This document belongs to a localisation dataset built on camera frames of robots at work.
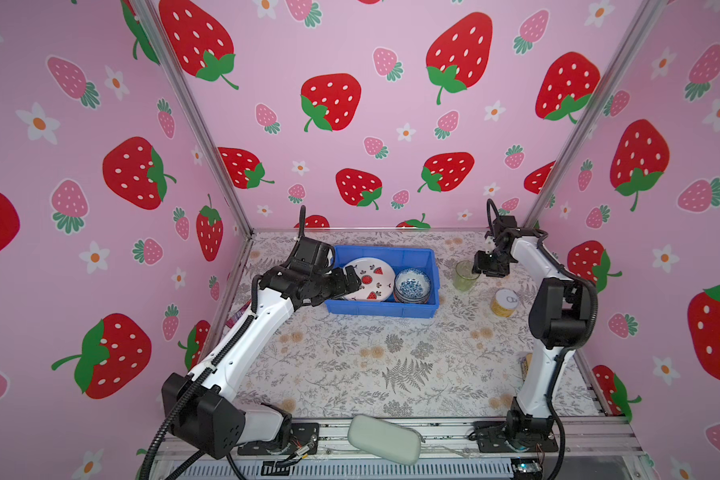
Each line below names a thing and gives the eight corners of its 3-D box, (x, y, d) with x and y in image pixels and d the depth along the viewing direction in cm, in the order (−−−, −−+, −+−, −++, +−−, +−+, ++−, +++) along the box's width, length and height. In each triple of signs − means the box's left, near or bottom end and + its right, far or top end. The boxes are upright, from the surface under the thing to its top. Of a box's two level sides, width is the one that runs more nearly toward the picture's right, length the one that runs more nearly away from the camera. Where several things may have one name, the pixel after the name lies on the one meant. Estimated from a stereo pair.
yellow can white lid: (493, 318, 98) (499, 309, 94) (487, 297, 103) (492, 288, 99) (515, 318, 98) (522, 309, 94) (508, 297, 103) (514, 288, 99)
